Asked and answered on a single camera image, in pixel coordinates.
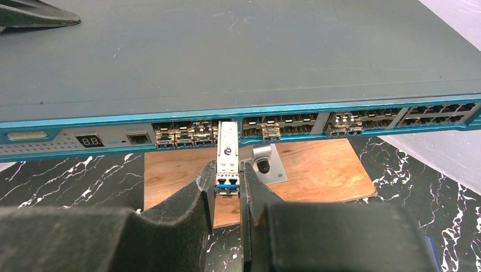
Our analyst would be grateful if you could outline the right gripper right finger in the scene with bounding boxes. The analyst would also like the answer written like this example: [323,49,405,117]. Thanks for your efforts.
[239,163,435,271]

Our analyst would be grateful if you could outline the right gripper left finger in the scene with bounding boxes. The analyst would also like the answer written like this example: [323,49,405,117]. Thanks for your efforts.
[1,161,216,271]

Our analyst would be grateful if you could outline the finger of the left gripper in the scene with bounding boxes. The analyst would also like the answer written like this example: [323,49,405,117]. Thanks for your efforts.
[1,0,81,32]

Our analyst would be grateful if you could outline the silver SFP plug module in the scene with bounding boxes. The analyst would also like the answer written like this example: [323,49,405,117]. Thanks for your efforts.
[215,121,239,198]

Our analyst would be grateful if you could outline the dark teal network switch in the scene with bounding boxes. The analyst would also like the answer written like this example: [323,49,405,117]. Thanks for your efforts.
[1,1,480,162]

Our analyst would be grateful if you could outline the wooden base board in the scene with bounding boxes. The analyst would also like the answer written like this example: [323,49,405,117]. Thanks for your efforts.
[144,139,377,209]

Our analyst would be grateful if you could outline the blue red screwdriver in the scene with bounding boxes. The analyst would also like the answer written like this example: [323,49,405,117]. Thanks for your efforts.
[424,236,442,272]

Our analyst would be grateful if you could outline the silver metal mount bracket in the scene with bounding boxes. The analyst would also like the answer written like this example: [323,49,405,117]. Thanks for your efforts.
[239,144,288,185]

